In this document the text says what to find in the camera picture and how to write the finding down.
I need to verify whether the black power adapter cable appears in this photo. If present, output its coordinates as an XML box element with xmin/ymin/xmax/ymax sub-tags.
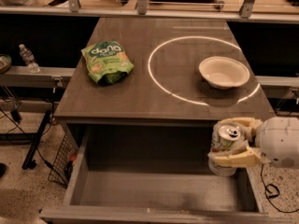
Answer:
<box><xmin>259</xmin><ymin>163</ymin><xmax>299</xmax><ymax>214</ymax></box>

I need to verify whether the clear plastic water bottle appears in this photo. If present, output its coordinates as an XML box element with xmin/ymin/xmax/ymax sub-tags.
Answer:
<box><xmin>19</xmin><ymin>44</ymin><xmax>40</xmax><ymax>74</ymax></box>

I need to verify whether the white paper bowl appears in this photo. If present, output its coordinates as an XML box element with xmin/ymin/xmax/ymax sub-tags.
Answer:
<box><xmin>198</xmin><ymin>56</ymin><xmax>250</xmax><ymax>90</ymax></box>

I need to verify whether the metal railing frame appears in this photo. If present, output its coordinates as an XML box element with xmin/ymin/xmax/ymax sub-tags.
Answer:
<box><xmin>0</xmin><ymin>0</ymin><xmax>299</xmax><ymax>23</ymax></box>

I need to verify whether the open grey top drawer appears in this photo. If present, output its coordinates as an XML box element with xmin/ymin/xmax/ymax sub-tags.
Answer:
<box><xmin>40</xmin><ymin>125</ymin><xmax>268</xmax><ymax>224</ymax></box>

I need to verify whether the black wire basket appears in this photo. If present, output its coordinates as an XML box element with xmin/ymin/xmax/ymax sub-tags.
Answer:
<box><xmin>48</xmin><ymin>136</ymin><xmax>74</xmax><ymax>189</ymax></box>

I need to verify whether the green Dang chip bag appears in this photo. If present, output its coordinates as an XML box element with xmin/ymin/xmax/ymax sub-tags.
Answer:
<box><xmin>81</xmin><ymin>41</ymin><xmax>134</xmax><ymax>84</ymax></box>

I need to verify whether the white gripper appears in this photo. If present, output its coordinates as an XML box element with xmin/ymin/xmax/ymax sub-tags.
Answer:
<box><xmin>208</xmin><ymin>117</ymin><xmax>299</xmax><ymax>168</ymax></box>

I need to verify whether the black stand leg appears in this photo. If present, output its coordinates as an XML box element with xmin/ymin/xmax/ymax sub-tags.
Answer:
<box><xmin>21</xmin><ymin>110</ymin><xmax>51</xmax><ymax>170</ymax></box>

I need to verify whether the grey side bench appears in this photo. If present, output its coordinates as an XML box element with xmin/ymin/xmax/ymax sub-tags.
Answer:
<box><xmin>0</xmin><ymin>66</ymin><xmax>75</xmax><ymax>89</ymax></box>

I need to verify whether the round dish on bench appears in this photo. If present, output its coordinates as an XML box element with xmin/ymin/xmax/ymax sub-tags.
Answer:
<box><xmin>0</xmin><ymin>54</ymin><xmax>12</xmax><ymax>74</ymax></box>

